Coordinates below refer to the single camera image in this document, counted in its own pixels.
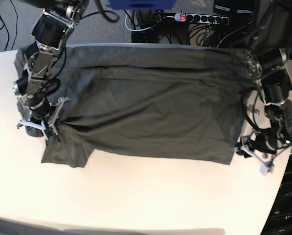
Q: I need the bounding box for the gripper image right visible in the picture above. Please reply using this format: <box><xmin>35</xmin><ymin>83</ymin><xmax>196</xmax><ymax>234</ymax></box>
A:
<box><xmin>236</xmin><ymin>127</ymin><xmax>292</xmax><ymax>158</ymax></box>

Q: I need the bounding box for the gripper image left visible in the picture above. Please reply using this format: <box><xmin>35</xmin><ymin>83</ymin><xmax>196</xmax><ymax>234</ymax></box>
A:
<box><xmin>23</xmin><ymin>97</ymin><xmax>55</xmax><ymax>125</ymax></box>

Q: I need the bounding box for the grey T-shirt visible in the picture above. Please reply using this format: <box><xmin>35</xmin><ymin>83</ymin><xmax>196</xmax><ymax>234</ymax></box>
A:
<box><xmin>13</xmin><ymin>43</ymin><xmax>259</xmax><ymax>169</ymax></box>

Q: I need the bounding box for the robot arm image right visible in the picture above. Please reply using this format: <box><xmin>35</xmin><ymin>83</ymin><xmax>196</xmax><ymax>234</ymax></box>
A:
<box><xmin>230</xmin><ymin>0</ymin><xmax>292</xmax><ymax>158</ymax></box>

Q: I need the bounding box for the black OpenArm base box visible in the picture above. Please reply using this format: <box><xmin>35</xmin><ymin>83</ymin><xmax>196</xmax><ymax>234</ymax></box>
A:
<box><xmin>261</xmin><ymin>154</ymin><xmax>292</xmax><ymax>235</ymax></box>

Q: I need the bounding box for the blue plastic bin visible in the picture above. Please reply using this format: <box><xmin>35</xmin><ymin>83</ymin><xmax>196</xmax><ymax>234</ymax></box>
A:
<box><xmin>107</xmin><ymin>0</ymin><xmax>176</xmax><ymax>10</ymax></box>

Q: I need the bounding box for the white power strip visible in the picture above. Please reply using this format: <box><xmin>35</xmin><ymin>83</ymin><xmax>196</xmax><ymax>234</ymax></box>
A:
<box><xmin>173</xmin><ymin>13</ymin><xmax>230</xmax><ymax>25</ymax></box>

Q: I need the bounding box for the black cable on wall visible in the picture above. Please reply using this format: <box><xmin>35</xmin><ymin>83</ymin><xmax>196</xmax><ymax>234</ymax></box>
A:
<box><xmin>4</xmin><ymin>0</ymin><xmax>19</xmax><ymax>52</ymax></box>

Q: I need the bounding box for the white cable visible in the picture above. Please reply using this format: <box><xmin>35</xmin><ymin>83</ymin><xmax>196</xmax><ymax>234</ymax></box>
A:
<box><xmin>124</xmin><ymin>10</ymin><xmax>153</xmax><ymax>32</ymax></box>

